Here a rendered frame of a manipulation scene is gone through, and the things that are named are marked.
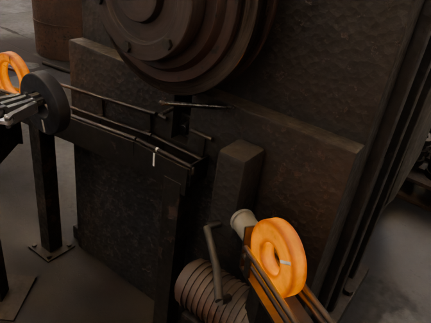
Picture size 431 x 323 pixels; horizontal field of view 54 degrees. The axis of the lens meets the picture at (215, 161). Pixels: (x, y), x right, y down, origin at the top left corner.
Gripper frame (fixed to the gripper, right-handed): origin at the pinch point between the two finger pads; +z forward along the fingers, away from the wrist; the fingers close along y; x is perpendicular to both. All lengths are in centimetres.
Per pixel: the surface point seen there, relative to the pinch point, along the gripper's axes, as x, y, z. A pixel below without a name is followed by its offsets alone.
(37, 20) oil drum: -60, -242, 158
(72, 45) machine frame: 0.4, -25.7, 28.7
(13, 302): -83, -21, -9
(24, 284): -83, -25, -2
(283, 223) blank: -7, 64, 6
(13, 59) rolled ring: -9, -48, 21
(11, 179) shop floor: -85, -90, 33
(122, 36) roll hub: 16.6, 15.8, 11.0
